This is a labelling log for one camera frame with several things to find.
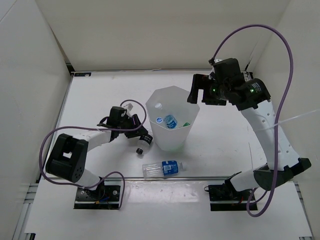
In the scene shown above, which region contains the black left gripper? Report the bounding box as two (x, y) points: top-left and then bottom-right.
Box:
(117, 114), (148, 139)

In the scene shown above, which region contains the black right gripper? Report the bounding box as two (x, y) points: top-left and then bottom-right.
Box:
(187, 74), (230, 106)

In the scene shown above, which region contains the black label small bottle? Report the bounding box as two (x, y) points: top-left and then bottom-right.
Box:
(136, 134), (153, 155)

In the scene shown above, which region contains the clear unlabelled plastic bottle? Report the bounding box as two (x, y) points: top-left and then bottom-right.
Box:
(156, 117), (164, 125)

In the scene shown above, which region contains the blue label bottle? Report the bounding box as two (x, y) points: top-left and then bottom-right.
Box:
(142, 160), (187, 179)
(154, 103), (178, 130)

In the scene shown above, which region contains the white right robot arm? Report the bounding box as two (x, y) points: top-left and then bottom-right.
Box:
(187, 73), (312, 201)

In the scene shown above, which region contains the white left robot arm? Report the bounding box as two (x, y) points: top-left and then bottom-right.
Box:
(45, 104), (148, 201)

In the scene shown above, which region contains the white translucent plastic bin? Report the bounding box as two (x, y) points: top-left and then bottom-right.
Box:
(146, 85), (200, 151)

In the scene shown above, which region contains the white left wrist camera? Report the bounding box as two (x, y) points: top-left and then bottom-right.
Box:
(122, 103), (133, 118)

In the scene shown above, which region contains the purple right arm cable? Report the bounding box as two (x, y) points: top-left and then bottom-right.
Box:
(209, 23), (294, 217)

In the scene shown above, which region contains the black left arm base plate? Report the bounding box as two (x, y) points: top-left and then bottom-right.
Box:
(73, 180), (124, 210)

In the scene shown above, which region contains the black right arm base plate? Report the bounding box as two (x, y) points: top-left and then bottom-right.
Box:
(203, 179), (252, 212)

